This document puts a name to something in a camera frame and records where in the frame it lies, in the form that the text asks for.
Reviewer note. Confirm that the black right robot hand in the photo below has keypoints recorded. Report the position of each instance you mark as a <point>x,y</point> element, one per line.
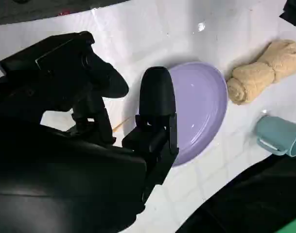
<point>53,170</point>

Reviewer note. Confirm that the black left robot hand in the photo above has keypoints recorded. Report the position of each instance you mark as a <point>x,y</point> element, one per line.
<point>294,11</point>

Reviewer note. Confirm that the beige towel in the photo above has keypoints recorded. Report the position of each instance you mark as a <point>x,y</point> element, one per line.
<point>257,77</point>

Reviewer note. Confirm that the pale green mug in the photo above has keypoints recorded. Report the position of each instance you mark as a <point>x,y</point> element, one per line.
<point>276,131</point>

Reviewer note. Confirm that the lilac plate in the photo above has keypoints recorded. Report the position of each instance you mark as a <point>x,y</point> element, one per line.
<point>201,106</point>

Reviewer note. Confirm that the green cloth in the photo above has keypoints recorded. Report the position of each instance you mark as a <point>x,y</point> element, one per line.
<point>291,224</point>

